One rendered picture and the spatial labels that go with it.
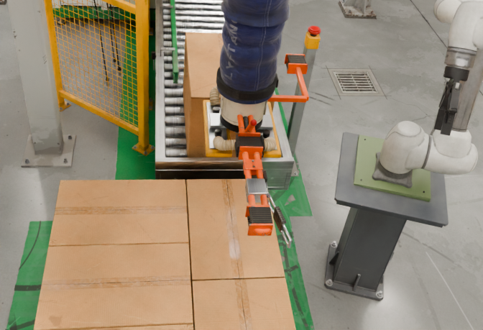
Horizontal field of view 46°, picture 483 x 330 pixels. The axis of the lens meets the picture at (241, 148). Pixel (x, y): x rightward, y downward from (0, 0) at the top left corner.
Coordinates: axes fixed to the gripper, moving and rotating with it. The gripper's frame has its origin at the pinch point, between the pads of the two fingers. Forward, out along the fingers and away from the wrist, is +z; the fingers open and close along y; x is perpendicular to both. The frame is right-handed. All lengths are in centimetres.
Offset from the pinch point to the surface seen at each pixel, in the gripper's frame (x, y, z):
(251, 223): -52, 30, 37
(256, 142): -60, -3, 18
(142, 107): -151, -137, 34
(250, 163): -59, 6, 24
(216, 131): -78, -18, 20
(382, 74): -5, -298, -12
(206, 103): -88, -37, 12
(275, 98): -59, -30, 3
